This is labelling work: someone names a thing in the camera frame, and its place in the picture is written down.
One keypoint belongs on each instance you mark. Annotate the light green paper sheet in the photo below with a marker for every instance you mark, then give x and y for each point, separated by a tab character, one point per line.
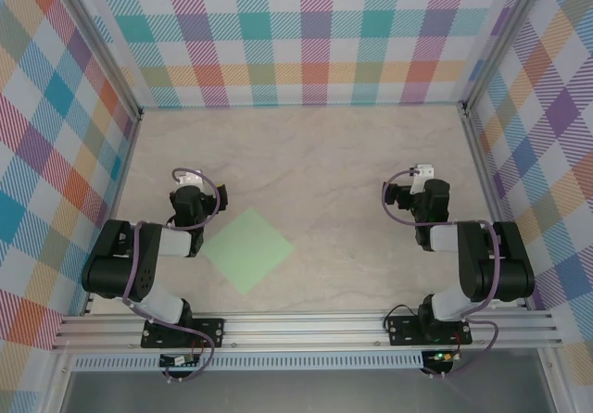
248	251

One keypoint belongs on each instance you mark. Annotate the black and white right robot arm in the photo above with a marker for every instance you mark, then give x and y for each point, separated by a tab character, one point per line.
509	274

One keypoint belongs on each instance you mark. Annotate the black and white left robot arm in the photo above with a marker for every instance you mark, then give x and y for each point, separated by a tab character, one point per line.
106	265

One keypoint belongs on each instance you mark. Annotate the small black circuit board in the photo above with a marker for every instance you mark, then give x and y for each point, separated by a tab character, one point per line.
178	361

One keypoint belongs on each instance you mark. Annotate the circuit board with green light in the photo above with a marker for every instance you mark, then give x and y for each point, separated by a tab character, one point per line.
442	357

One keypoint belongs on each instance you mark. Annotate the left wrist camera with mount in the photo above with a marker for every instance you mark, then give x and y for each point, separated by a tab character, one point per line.
191	179

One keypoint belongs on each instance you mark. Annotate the aluminium table side rail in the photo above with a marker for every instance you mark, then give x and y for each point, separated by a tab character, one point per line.
492	200

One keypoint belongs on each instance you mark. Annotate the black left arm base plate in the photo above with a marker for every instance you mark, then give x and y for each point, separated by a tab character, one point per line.
210	329

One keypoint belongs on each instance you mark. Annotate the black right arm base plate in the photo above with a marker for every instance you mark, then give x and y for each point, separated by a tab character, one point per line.
403	332

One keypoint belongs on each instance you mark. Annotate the aluminium mounting rail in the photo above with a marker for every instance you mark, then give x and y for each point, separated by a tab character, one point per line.
301	329

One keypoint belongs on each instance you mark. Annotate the aluminium frame post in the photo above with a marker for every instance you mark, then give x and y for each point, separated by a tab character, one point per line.
501	38
112	61

